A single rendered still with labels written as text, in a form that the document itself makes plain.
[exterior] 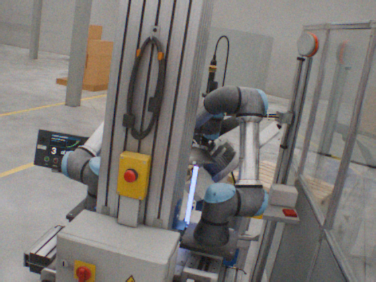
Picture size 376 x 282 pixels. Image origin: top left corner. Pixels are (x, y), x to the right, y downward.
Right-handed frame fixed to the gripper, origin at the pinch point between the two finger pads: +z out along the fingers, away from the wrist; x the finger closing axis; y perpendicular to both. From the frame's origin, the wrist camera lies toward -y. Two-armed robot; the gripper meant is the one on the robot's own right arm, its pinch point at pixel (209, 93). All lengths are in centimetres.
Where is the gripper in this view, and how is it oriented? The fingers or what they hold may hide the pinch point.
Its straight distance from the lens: 241.6
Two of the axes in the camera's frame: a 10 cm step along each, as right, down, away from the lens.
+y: -1.5, 9.5, 2.8
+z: -0.9, -3.0, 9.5
